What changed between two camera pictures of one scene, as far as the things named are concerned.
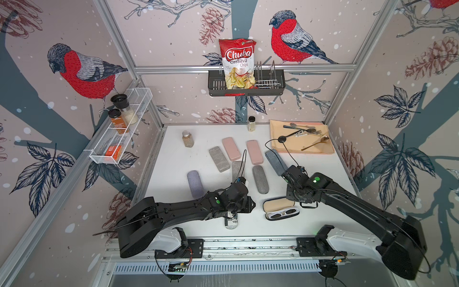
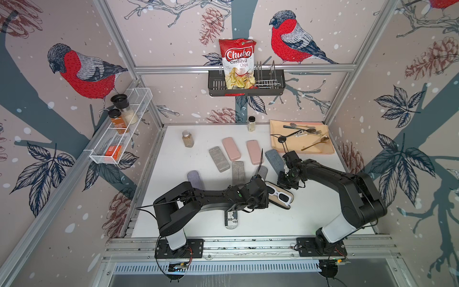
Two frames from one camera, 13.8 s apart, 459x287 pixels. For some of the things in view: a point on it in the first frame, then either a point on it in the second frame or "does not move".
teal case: (219, 159) does not move
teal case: (238, 170) does not move
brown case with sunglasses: (195, 184) does not move
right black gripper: (288, 195) -> (280, 182)
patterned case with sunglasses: (231, 221) does not move
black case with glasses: (279, 208) -> (279, 195)
